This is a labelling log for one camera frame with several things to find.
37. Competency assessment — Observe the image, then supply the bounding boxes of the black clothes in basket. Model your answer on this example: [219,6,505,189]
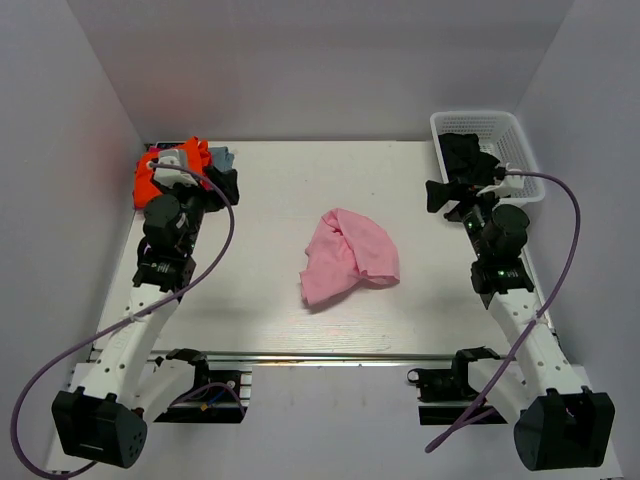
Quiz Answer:
[438,133,484,182]

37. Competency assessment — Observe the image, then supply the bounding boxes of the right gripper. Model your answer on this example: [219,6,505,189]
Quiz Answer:
[426,177,509,260]

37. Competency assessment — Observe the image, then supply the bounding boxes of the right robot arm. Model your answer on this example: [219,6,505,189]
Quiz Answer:
[425,166,615,471]

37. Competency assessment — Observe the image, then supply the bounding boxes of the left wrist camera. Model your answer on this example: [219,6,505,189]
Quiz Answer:
[147,148,198,189]

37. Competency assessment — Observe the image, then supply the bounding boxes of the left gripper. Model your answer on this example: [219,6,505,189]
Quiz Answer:
[152,166,239,254]

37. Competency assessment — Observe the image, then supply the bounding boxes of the grey-blue folded t-shirt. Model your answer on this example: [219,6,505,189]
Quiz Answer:
[209,146,235,173]

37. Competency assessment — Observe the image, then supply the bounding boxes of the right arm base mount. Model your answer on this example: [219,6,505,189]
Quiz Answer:
[407,347,501,426]

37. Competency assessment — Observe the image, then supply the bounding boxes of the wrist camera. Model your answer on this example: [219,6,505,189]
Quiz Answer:
[476,163,524,198]
[147,148,198,189]

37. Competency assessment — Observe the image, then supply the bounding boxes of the orange folded t-shirt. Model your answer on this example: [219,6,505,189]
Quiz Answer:
[133,136,212,210]

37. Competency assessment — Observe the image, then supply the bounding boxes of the white plastic basket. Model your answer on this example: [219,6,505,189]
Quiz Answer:
[430,110,545,206]

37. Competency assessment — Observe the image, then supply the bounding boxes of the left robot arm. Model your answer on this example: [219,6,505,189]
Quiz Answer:
[51,163,238,468]

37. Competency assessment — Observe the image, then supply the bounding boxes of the pink t-shirt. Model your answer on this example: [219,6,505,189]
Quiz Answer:
[299,208,400,307]

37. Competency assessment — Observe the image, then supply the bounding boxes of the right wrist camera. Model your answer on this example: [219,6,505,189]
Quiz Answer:
[476,163,524,198]

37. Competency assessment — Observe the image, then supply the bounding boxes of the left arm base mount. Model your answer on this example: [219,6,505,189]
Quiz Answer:
[153,349,252,424]

